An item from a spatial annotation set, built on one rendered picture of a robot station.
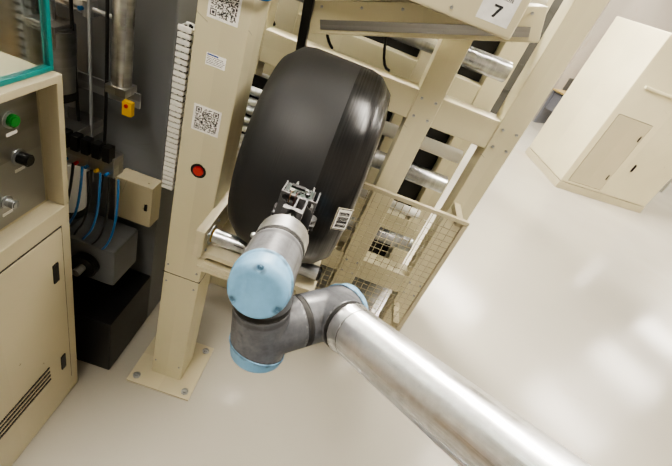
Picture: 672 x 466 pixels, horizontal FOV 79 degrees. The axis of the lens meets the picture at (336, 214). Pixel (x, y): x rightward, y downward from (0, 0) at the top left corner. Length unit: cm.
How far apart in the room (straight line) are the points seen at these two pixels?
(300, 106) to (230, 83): 23
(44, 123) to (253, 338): 79
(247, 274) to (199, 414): 141
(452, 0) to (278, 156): 64
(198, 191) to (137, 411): 101
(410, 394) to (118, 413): 152
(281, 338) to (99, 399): 138
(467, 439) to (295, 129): 66
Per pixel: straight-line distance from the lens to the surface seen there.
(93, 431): 192
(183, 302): 160
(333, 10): 139
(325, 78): 99
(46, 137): 124
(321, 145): 90
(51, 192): 133
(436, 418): 54
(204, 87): 112
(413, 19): 138
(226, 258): 125
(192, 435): 190
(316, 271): 121
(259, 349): 66
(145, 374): 200
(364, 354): 62
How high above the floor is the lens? 172
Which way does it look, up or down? 33 degrees down
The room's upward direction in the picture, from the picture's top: 22 degrees clockwise
